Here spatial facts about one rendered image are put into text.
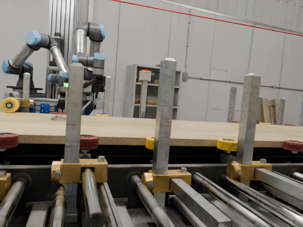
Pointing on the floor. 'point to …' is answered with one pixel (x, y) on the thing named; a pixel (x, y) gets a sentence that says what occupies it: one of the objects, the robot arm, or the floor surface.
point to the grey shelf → (131, 74)
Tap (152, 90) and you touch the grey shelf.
